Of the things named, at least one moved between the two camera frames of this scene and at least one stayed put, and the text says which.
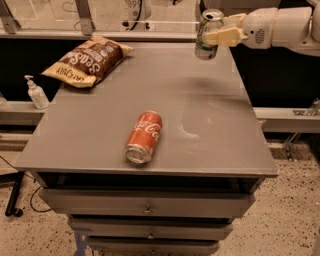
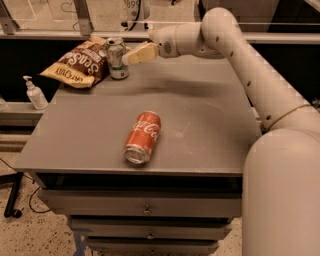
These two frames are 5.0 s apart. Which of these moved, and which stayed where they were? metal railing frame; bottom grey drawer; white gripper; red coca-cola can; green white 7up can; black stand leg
Moved: green white 7up can; white gripper
Stayed: red coca-cola can; bottom grey drawer; black stand leg; metal railing frame
